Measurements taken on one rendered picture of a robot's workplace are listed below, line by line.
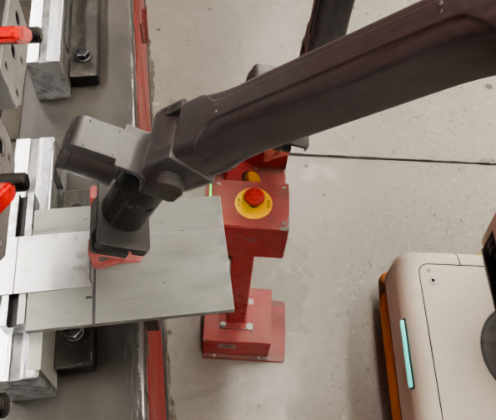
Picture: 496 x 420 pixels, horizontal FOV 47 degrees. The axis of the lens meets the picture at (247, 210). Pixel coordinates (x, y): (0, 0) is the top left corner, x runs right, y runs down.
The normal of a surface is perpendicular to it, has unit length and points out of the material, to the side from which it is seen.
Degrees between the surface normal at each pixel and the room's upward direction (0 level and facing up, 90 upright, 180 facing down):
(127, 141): 29
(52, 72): 90
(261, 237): 90
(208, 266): 0
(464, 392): 0
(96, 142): 25
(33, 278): 0
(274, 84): 46
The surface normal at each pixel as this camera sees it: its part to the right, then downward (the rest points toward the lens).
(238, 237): -0.04, 0.84
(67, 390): 0.05, -0.55
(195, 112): -0.68, -0.39
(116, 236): 0.51, -0.51
